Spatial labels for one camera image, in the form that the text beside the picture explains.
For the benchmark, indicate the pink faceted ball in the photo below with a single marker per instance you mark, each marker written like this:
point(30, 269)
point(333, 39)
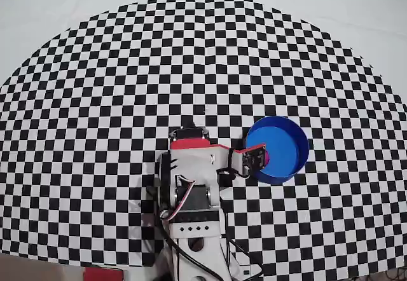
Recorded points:
point(267, 158)

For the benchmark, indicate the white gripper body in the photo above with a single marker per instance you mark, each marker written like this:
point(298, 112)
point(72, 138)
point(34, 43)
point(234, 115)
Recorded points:
point(189, 135)

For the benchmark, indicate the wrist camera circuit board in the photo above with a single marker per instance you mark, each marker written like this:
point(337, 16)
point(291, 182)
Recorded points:
point(254, 160)

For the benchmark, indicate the blue round box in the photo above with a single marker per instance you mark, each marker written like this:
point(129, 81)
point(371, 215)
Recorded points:
point(286, 144)

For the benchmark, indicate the black white checkered mat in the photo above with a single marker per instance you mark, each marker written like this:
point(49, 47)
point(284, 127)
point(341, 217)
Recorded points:
point(203, 39)

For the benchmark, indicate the red rectangular object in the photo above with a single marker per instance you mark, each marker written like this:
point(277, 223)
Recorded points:
point(103, 275)

